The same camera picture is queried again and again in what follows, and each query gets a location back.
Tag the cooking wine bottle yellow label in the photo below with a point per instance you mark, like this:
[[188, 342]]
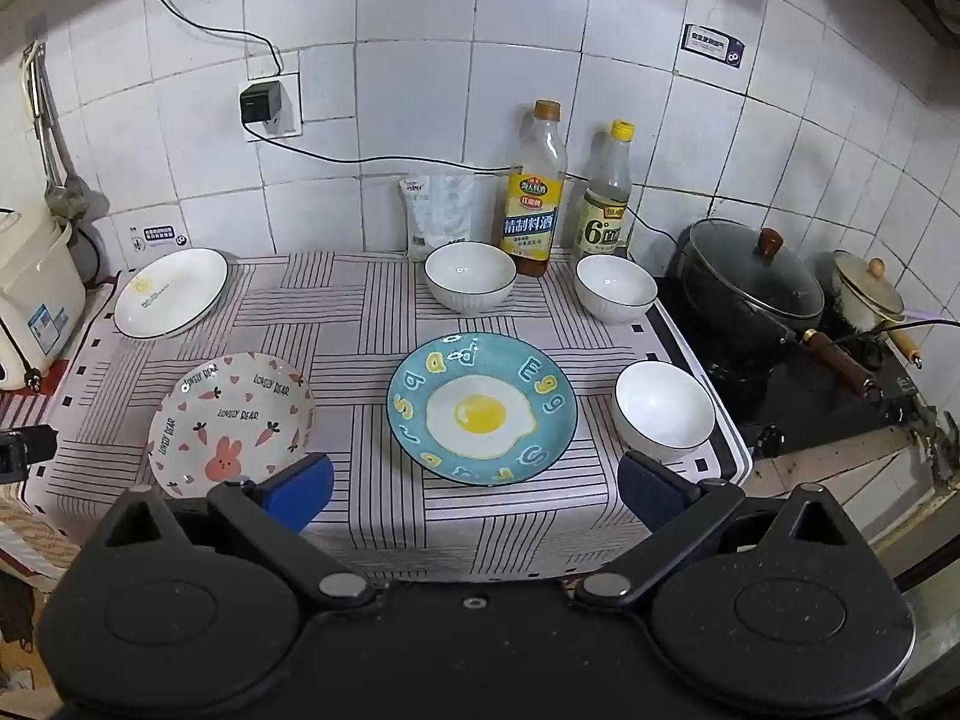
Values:
[[534, 202]]

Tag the white rice cooker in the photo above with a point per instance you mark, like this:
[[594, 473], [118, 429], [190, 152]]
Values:
[[37, 292]]

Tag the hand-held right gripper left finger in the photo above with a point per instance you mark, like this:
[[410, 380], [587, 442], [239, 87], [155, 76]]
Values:
[[300, 484]]

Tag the black plug-in charger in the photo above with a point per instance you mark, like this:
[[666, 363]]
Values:
[[259, 103]]

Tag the small cream saucepan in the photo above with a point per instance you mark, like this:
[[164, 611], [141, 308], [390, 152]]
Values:
[[855, 315]]

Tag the glass pot lid wooden knob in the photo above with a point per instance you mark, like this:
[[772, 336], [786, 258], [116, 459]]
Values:
[[742, 270]]

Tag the white plate with sun print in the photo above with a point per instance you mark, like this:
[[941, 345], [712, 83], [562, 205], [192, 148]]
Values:
[[172, 292]]

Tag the blue fried egg plate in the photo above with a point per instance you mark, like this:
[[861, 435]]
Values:
[[480, 412]]

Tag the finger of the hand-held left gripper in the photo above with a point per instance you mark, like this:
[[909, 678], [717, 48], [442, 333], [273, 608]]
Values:
[[26, 450]]

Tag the pink rabbit print plate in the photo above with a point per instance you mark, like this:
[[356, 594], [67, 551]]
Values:
[[225, 412]]

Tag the black stove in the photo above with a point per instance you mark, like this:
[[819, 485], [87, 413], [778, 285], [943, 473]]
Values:
[[810, 412]]

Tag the white wall sticker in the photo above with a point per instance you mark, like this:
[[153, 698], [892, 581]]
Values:
[[156, 237]]

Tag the white plastic seasoning bag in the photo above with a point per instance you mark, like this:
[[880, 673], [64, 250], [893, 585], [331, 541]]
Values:
[[439, 214]]

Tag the clear vinegar bottle yellow cap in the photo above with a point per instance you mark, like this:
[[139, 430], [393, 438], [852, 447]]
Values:
[[606, 217]]

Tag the dark-framed wall sticker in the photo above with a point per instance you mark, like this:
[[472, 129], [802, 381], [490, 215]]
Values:
[[711, 47]]

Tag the black cooking pot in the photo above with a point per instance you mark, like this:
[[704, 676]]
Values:
[[720, 337]]

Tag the white bowl with dark rim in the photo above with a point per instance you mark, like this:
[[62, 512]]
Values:
[[615, 289], [664, 405], [470, 274]]

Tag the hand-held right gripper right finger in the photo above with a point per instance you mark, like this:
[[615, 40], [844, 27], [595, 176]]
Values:
[[652, 491]]

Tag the metal ladle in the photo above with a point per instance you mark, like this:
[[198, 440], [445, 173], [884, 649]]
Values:
[[60, 187]]

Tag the cream saucepan lid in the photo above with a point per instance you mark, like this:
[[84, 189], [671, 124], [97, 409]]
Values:
[[862, 281]]

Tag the striped white tablecloth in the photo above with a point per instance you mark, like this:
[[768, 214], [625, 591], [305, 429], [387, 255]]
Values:
[[360, 360]]

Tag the white wall socket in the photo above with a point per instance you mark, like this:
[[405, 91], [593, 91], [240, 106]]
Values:
[[291, 101]]

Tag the black stove knob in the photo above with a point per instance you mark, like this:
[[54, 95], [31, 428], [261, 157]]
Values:
[[769, 441]]

